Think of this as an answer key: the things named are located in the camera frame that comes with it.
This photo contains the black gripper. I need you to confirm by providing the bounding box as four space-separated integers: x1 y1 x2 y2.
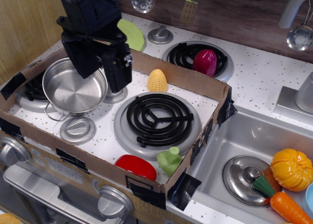
57 16 133 92

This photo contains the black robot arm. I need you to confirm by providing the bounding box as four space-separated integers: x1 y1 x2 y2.
57 0 133 92

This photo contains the steel pot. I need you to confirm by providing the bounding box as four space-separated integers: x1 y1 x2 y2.
42 58 109 122

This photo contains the steel pot lid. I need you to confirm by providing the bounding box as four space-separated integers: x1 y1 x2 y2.
223 156 269 207

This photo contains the grey stovetop knob middle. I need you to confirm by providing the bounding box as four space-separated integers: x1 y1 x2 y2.
103 86 128 104

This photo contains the grey stovetop knob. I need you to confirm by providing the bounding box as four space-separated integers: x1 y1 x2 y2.
60 116 96 145
147 25 174 45
103 86 128 104

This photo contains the green plastic plate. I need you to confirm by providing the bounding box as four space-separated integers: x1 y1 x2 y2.
117 19 145 52

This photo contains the yellow toy corn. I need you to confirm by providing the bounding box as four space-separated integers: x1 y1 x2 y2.
147 69 168 92

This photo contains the grey stovetop knob back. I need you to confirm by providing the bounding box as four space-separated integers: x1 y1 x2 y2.
147 25 174 45

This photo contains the hanging steel strainer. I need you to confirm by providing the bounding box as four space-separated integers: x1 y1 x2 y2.
131 0 155 14

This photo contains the grey stovetop knob front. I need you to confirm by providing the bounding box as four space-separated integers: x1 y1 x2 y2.
60 116 96 145

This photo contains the front left black burner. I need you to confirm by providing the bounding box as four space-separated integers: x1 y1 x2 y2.
15 72 56 113

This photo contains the back right black burner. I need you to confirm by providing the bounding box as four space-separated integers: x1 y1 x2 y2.
161 41 234 82

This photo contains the hanging green spatula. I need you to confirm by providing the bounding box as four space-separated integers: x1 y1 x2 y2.
180 0 198 24

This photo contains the red toy pepper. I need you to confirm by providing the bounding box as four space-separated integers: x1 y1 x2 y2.
115 155 157 181

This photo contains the grey oven knob left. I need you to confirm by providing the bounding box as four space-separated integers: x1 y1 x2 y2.
0 137 31 167

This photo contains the grey oven knob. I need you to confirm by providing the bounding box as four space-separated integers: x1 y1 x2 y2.
97 185 134 219
0 137 31 167

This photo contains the cardboard fence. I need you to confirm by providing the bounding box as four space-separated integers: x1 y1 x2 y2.
0 47 233 209

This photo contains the grey oven knob right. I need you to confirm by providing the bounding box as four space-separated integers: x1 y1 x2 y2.
97 185 134 219

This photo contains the steel sink basin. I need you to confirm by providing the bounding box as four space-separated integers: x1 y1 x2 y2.
188 107 313 224

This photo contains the orange toy bottom left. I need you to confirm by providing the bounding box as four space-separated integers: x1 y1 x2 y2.
0 213 22 224

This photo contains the hanging steel ladle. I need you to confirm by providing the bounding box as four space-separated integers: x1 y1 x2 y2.
286 0 313 51

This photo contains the grey faucet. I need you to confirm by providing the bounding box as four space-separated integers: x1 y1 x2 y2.
274 0 313 125

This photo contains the orange toy pumpkin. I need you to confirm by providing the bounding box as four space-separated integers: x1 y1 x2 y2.
270 149 313 192

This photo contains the orange toy carrot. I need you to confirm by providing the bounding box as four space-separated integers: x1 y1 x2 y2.
253 176 313 224

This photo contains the light blue cup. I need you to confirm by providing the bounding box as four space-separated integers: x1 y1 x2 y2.
302 184 313 219

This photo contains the grey oven door handle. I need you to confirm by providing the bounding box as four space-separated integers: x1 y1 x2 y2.
3 165 124 224

